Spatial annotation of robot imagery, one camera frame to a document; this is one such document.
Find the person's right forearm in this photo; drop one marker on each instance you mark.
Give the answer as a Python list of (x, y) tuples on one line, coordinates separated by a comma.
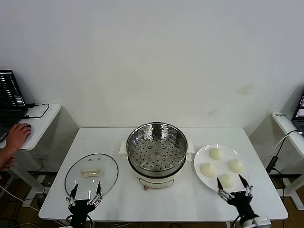
[(5, 154)]

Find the person's left hand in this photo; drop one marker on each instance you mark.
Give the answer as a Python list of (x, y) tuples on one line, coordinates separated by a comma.
[(7, 164)]

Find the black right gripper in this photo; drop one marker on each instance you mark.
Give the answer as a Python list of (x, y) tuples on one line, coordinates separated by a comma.
[(241, 202)]

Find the white side desk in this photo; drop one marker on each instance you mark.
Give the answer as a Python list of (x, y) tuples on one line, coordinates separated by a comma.
[(45, 128), (285, 128)]

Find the perforated steel steamer basket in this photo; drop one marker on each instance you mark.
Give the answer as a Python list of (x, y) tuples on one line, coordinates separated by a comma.
[(142, 147)]

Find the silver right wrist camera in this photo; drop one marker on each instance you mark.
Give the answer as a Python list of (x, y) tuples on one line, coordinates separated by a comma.
[(261, 222)]

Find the round glass pot lid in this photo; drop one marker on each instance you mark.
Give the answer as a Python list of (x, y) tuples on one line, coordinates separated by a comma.
[(78, 166)]

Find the round white plate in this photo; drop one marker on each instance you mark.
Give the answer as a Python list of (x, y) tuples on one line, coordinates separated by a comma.
[(222, 165)]

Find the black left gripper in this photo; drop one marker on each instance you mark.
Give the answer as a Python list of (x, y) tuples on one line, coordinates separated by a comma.
[(79, 207)]

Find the black open laptop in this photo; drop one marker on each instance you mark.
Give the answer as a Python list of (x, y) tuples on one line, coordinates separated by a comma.
[(9, 95), (299, 114)]

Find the person's right hand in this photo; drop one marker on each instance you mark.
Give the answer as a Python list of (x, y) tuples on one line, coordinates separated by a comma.
[(17, 136)]

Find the white steamed baozi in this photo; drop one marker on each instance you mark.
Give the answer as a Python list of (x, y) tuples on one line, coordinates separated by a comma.
[(207, 169), (236, 165), (216, 154), (228, 181)]

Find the white labelled box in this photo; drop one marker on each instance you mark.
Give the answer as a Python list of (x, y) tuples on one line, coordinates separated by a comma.
[(280, 115)]

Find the black computer mouse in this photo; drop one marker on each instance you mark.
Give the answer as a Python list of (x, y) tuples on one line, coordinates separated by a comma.
[(29, 126)]

